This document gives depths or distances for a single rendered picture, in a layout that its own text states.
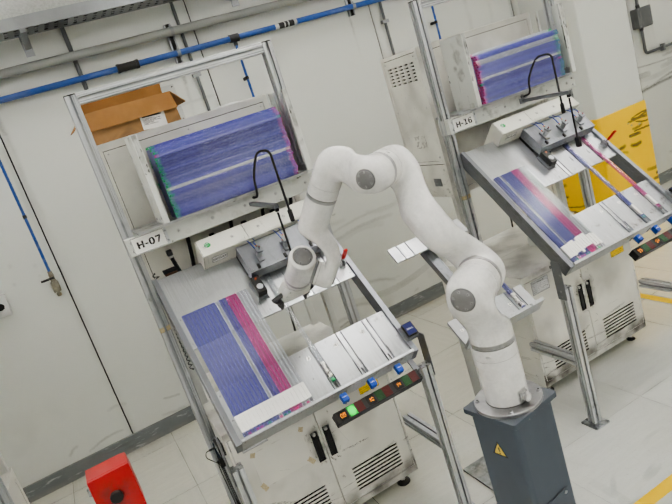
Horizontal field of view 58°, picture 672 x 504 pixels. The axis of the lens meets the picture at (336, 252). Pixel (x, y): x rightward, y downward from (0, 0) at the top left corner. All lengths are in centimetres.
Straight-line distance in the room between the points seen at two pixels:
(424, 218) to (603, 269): 174
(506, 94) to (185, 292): 167
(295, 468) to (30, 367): 190
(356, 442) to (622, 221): 146
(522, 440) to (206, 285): 122
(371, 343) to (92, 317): 206
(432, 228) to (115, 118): 145
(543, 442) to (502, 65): 174
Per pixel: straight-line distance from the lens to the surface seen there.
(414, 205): 160
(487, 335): 166
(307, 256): 184
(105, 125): 257
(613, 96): 497
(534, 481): 185
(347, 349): 215
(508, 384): 173
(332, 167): 167
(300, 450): 246
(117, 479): 210
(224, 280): 231
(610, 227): 282
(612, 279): 327
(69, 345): 384
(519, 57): 303
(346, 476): 259
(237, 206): 234
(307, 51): 413
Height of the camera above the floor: 164
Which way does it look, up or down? 14 degrees down
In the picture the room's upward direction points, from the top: 18 degrees counter-clockwise
